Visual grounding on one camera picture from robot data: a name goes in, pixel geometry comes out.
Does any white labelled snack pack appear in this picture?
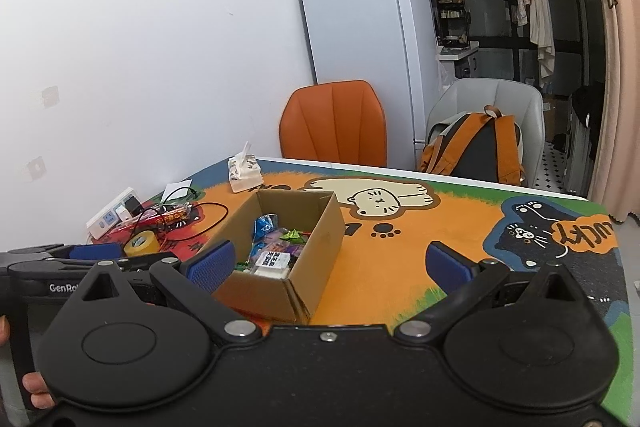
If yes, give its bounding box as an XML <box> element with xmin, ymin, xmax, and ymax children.
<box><xmin>253</xmin><ymin>251</ymin><xmax>292</xmax><ymax>280</ymax></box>

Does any purple wafer snack pack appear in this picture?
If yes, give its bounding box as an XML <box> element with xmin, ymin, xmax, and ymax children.
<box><xmin>254</xmin><ymin>228</ymin><xmax>306</xmax><ymax>258</ymax></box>

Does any blue snack wrapper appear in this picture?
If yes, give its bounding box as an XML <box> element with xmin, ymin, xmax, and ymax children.
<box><xmin>253</xmin><ymin>212</ymin><xmax>279</xmax><ymax>243</ymax></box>

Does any left hand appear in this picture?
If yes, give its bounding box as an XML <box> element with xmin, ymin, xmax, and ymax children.
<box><xmin>0</xmin><ymin>315</ymin><xmax>55</xmax><ymax>410</ymax></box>

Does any colourful cartoon table mat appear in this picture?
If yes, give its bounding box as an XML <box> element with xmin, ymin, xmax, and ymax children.
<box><xmin>105</xmin><ymin>160</ymin><xmax>634</xmax><ymax>419</ymax></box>

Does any red snack packet left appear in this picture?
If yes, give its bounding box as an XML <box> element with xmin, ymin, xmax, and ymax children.
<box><xmin>110</xmin><ymin>204</ymin><xmax>194</xmax><ymax>234</ymax></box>

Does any yellow tape roll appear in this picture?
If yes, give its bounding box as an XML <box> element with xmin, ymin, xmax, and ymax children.
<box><xmin>124</xmin><ymin>231</ymin><xmax>160</xmax><ymax>258</ymax></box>

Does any brown cardboard box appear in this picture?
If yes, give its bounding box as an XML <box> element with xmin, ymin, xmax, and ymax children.
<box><xmin>209</xmin><ymin>191</ymin><xmax>345</xmax><ymax>324</ymax></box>

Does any white paper sheet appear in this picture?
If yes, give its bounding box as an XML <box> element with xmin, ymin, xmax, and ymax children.
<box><xmin>160</xmin><ymin>179</ymin><xmax>192</xmax><ymax>204</ymax></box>

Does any green candy wrapper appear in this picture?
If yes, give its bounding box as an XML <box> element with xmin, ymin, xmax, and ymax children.
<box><xmin>280</xmin><ymin>229</ymin><xmax>310</xmax><ymax>244</ymax></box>

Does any tissue pack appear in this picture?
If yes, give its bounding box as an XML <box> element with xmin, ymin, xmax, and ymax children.
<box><xmin>228</xmin><ymin>142</ymin><xmax>264</xmax><ymax>194</ymax></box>

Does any white power strip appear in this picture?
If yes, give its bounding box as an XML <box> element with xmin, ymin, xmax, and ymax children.
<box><xmin>86</xmin><ymin>187</ymin><xmax>142</xmax><ymax>239</ymax></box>

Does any orange black backpack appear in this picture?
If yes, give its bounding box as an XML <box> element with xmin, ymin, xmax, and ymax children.
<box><xmin>419</xmin><ymin>105</ymin><xmax>525</xmax><ymax>186</ymax></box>

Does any orange chair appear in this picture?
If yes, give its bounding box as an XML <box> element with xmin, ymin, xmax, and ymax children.
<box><xmin>279</xmin><ymin>80</ymin><xmax>387</xmax><ymax>167</ymax></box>

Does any grey armchair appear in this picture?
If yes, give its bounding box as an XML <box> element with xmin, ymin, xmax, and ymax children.
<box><xmin>419</xmin><ymin>78</ymin><xmax>546</xmax><ymax>186</ymax></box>

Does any white refrigerator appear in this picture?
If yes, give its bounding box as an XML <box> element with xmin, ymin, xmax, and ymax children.
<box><xmin>302</xmin><ymin>0</ymin><xmax>442</xmax><ymax>170</ymax></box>

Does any white hanging towel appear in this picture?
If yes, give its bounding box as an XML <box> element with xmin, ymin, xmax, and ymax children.
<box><xmin>529</xmin><ymin>0</ymin><xmax>555</xmax><ymax>82</ymax></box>

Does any pink curtain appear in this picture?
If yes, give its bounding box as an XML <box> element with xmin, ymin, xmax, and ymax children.
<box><xmin>589</xmin><ymin>0</ymin><xmax>639</xmax><ymax>222</ymax></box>

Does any black cable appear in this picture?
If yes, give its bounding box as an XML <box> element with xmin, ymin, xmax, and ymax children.
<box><xmin>134</xmin><ymin>185</ymin><xmax>231</xmax><ymax>243</ymax></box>

